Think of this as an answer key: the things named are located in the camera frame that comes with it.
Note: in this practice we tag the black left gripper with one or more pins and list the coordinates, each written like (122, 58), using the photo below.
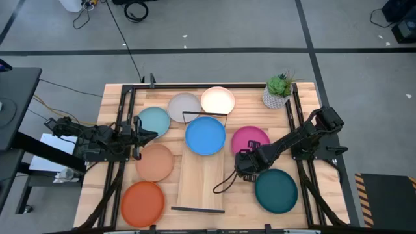
(137, 143)

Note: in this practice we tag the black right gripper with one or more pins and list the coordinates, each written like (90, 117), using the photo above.
(250, 162)

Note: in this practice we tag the light blue plate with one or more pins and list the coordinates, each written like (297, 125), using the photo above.
(157, 122)

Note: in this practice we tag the peach plate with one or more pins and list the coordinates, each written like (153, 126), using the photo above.
(155, 162)

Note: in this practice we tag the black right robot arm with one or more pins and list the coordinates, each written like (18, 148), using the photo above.
(302, 136)

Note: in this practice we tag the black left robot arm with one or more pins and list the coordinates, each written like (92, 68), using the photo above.
(97, 138)

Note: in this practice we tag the magenta plate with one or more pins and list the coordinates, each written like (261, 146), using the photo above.
(248, 136)

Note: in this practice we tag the dark teal plate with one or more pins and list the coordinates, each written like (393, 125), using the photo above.
(276, 191)

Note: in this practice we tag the grey plate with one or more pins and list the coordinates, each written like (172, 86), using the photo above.
(182, 107)

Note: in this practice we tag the bright blue plate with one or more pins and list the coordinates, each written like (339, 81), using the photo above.
(205, 136)

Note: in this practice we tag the succulent in white patterned pot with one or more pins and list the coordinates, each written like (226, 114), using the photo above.
(274, 100)

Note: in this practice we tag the orange plate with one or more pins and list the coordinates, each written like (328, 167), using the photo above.
(142, 204)

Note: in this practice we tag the white flat panel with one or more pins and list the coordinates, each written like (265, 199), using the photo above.
(55, 146)

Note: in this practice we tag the black desk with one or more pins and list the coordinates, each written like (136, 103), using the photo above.
(19, 97)

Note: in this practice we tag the black mat with hazard stripes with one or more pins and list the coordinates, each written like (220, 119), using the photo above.
(386, 201)

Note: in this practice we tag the white container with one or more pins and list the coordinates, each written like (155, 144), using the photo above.
(70, 5)

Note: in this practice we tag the dark device with screen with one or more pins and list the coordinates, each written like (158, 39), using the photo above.
(4, 66)

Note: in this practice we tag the black equipment box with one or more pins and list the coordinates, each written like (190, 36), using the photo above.
(399, 8)
(404, 32)

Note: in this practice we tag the black aluminium table frame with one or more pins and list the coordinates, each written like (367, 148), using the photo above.
(195, 86)

